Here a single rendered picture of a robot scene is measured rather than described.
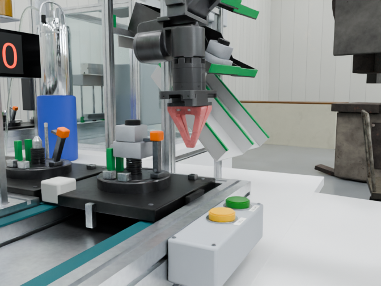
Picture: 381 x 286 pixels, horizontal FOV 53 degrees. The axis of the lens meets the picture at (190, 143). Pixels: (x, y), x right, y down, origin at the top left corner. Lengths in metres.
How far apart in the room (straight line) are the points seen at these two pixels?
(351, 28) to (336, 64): 6.50
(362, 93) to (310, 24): 2.39
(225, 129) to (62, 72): 0.85
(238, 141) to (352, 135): 4.32
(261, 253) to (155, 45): 0.41
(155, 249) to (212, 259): 0.07
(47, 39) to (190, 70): 1.08
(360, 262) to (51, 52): 1.33
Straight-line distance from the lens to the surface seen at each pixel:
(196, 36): 0.65
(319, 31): 11.63
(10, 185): 0.81
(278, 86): 11.88
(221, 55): 0.92
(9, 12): 0.67
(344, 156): 5.33
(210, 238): 0.51
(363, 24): 4.91
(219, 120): 1.02
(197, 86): 0.65
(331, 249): 0.78
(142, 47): 0.70
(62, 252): 0.61
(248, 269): 0.67
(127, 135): 0.72
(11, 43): 0.66
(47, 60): 1.65
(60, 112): 1.64
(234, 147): 0.98
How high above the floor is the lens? 1.15
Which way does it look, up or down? 8 degrees down
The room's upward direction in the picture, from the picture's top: straight up
